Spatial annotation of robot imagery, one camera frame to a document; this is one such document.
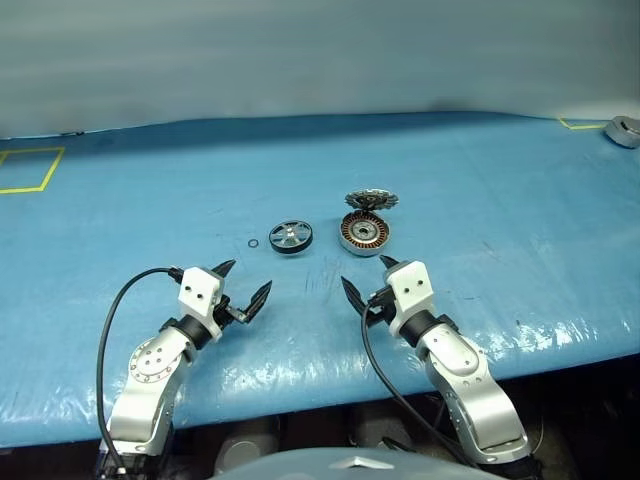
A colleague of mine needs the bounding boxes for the grey metal object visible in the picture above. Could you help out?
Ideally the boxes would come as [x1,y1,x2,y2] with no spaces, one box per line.
[603,115,640,150]

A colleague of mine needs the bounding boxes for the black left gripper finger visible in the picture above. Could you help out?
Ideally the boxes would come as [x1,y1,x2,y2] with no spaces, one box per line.
[239,280,274,324]
[208,258,238,282]

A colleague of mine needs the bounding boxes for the grey robot torso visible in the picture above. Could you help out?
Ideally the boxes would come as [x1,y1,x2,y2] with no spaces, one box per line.
[209,445,482,480]

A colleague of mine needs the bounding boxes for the black spoked rotor cap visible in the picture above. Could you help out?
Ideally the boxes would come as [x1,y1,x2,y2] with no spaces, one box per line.
[267,219,317,257]

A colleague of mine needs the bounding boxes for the silver motor stator copper windings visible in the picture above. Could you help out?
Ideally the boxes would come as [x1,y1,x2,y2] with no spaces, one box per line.
[333,208,393,259]

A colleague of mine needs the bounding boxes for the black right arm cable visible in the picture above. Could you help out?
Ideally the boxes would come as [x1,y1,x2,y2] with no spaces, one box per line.
[360,298,482,471]

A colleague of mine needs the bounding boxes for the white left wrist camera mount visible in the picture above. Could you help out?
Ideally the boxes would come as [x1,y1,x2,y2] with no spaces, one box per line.
[177,266,227,343]

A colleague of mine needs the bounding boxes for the blue plastic table cover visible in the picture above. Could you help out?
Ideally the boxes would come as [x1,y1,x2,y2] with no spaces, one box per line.
[0,110,640,449]

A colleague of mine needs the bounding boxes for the silver finned rotor cap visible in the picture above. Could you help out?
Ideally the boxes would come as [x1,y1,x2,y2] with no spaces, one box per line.
[343,187,402,212]

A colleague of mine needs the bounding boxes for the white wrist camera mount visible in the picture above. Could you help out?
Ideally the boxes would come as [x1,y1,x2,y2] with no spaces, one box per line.
[383,260,436,338]
[177,266,227,343]

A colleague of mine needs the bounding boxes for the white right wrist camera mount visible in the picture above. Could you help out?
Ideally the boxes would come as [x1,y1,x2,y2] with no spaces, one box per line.
[383,260,436,338]

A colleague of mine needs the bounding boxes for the yellow tape corner outline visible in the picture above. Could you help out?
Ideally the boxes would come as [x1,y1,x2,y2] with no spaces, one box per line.
[558,116,609,132]

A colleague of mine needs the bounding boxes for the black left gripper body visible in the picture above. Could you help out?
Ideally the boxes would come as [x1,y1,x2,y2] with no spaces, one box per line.
[211,291,252,327]

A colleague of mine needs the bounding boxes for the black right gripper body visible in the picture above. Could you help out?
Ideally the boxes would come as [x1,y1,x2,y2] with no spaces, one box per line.
[366,285,400,327]

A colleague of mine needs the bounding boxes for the yellow tape square outline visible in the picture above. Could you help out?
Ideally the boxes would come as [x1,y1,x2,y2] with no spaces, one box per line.
[0,146,67,196]

